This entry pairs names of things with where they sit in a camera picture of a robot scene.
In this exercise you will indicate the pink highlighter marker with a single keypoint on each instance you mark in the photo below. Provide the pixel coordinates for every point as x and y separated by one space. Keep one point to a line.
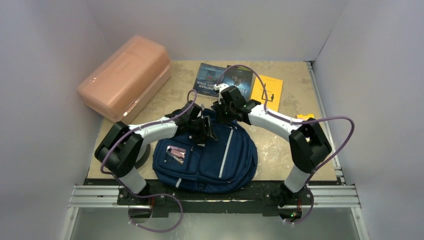
176 153

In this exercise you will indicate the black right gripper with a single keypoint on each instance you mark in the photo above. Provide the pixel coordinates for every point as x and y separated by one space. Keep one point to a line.
222 114

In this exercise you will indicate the colourful crayon box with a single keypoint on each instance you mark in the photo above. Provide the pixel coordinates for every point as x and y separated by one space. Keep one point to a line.
305 117

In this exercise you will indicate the Nineteen Eighty-Four paperback book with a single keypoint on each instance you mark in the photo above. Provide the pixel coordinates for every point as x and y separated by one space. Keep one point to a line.
207 76

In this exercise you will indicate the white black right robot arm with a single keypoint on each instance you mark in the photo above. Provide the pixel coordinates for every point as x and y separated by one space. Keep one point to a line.
309 145

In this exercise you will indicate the grey round disc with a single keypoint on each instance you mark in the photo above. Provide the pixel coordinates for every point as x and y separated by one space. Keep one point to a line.
143 156

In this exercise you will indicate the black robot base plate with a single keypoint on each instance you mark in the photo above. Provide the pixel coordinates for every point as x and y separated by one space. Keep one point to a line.
264 197

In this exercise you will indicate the translucent pink storage box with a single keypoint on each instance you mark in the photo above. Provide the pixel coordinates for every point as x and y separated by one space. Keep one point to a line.
123 85

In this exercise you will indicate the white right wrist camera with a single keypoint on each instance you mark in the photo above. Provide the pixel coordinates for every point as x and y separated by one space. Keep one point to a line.
218 88

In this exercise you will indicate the dark blue paperback book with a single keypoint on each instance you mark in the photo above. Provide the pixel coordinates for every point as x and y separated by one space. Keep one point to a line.
240 77

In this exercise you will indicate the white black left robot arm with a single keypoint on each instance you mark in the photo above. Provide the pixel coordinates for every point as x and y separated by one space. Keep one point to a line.
120 149

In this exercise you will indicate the navy blue student backpack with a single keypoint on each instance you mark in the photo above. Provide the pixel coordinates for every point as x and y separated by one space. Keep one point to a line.
216 167

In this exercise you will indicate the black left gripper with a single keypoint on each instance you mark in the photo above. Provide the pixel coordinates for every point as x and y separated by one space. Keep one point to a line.
206 131

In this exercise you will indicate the yellow paperback book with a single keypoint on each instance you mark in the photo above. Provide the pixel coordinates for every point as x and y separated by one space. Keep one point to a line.
273 87

